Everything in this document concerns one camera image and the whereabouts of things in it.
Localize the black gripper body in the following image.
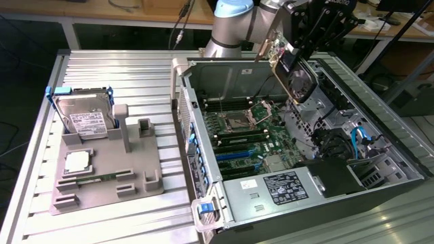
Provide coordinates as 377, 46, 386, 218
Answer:
308, 0, 357, 12

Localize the black graphics card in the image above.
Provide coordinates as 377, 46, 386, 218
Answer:
254, 7, 320, 104

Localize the wooden workbench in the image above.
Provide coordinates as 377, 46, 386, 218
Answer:
0, 0, 218, 50
342, 0, 434, 74

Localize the black slanted pole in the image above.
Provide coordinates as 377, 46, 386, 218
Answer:
353, 10, 425, 74

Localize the silver drive cage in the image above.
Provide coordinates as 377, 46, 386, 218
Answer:
285, 81, 344, 158

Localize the metal socket cover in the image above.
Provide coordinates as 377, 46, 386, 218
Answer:
245, 100, 276, 125

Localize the black equipment box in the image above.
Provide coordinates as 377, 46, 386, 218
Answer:
389, 81, 434, 117

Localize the brown cardboard box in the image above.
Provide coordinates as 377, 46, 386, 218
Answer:
142, 0, 190, 15

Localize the CPU socket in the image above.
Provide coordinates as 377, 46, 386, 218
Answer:
226, 113, 254, 132

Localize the green motherboard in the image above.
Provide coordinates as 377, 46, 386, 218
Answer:
202, 95, 306, 181

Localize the black RAM stick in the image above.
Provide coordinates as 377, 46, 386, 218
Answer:
217, 132, 269, 147

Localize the blue expansion slot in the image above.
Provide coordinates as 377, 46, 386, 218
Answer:
216, 149, 254, 161

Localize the black air shroud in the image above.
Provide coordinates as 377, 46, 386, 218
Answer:
293, 160, 368, 199

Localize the grey power supply unit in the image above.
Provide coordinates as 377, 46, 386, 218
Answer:
222, 169, 326, 222

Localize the black open PC case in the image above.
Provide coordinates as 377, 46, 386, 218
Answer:
171, 57, 434, 244

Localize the hard disk in blue caddy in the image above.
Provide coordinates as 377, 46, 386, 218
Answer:
46, 86, 115, 140

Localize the blue case latch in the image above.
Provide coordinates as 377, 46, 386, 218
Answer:
198, 202, 214, 216

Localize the silver CPU chip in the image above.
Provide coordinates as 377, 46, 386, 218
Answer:
65, 151, 94, 172

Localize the green RAM stick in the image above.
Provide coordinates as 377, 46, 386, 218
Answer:
77, 175, 118, 183

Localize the grey parts rack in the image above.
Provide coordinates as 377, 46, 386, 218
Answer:
50, 103, 165, 216

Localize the black hanging cable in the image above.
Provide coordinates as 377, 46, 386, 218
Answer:
169, 0, 197, 50

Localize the blue disk wire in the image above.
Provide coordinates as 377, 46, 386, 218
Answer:
352, 126, 370, 160

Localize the grey cable on bench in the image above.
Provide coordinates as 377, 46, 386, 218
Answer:
109, 0, 142, 13

